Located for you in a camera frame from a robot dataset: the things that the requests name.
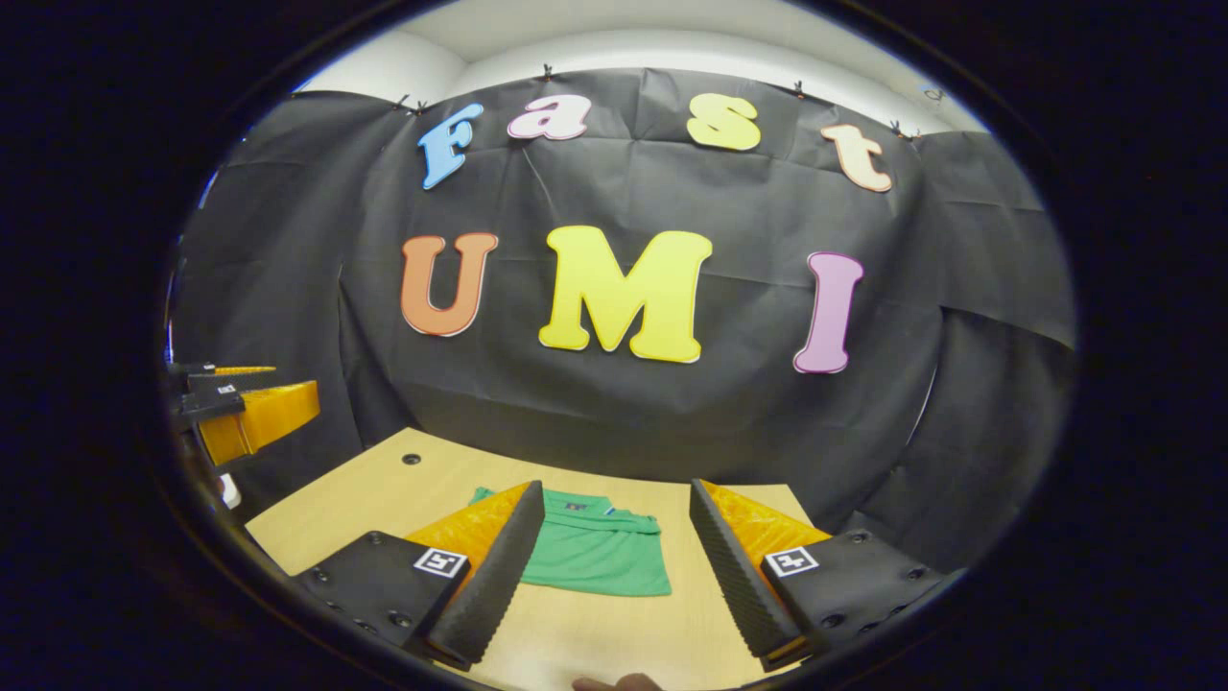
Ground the black backdrop cloth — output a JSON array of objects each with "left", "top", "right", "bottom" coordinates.
[{"left": 168, "top": 65, "right": 1077, "bottom": 577}]

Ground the green T-shirt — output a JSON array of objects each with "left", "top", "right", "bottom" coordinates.
[{"left": 467, "top": 485, "right": 673, "bottom": 598}]

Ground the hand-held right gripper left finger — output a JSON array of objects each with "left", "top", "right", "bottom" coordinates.
[{"left": 286, "top": 480, "right": 546, "bottom": 672}]

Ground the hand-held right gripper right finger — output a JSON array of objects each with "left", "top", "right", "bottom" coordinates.
[{"left": 689, "top": 479, "right": 968, "bottom": 673}]

